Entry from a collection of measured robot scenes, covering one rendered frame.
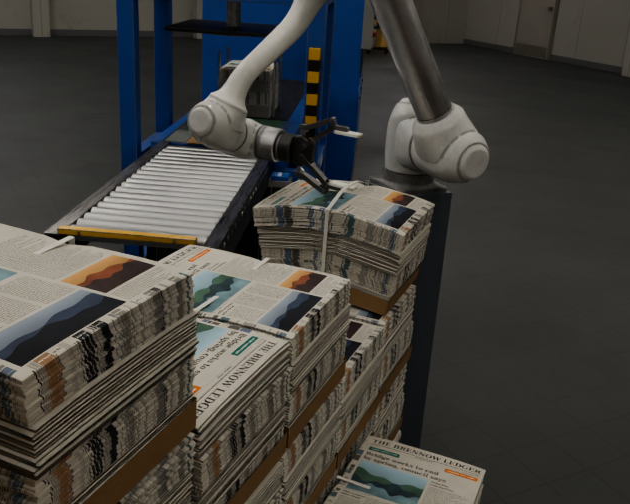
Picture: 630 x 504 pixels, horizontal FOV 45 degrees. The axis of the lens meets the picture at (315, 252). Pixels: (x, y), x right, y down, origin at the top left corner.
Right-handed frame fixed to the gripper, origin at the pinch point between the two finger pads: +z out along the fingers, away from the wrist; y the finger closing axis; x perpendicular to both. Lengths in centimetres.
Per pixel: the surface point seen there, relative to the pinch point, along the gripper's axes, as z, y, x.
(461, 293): 3, 117, -205
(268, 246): -15.4, 22.7, 13.7
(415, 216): 18.2, 10.4, 0.9
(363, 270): 10.5, 22.7, 13.6
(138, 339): 18, -9, 118
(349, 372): 19, 34, 43
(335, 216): 1.8, 10.5, 14.1
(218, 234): -50, 39, -24
